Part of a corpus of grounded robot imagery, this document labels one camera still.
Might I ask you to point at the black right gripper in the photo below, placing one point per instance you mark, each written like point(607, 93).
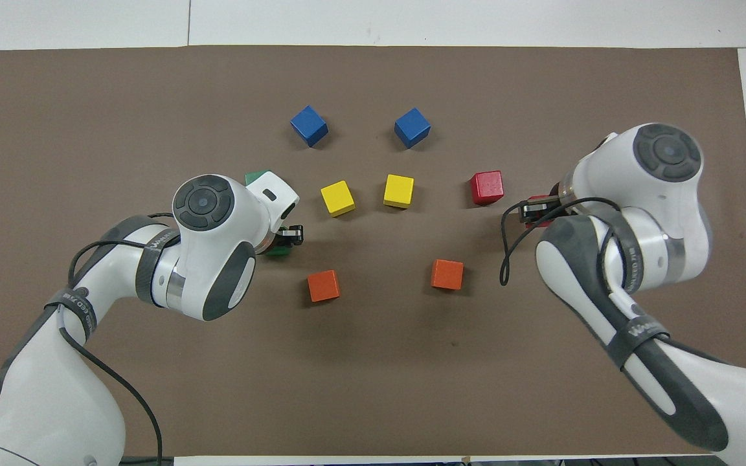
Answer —
point(555, 204)

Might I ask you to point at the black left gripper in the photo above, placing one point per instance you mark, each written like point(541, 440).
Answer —
point(283, 239)

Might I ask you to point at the red wooden cube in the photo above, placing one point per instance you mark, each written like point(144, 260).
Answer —
point(486, 187)
point(538, 222)

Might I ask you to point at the green wooden cube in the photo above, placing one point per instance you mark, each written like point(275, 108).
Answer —
point(276, 252)
point(255, 177)

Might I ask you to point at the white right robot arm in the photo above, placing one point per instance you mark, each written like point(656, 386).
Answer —
point(664, 213)

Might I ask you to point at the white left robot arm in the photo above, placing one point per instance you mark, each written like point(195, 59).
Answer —
point(211, 259)

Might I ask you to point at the yellow wooden cube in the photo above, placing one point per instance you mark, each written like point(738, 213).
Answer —
point(337, 198)
point(399, 191)

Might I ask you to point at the orange wooden cube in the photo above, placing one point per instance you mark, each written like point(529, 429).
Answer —
point(324, 285)
point(447, 274)

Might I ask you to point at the blue wooden cube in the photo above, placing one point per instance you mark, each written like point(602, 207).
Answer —
point(412, 127)
point(309, 125)

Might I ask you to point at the brown paper mat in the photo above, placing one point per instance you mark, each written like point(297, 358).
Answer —
point(373, 388)

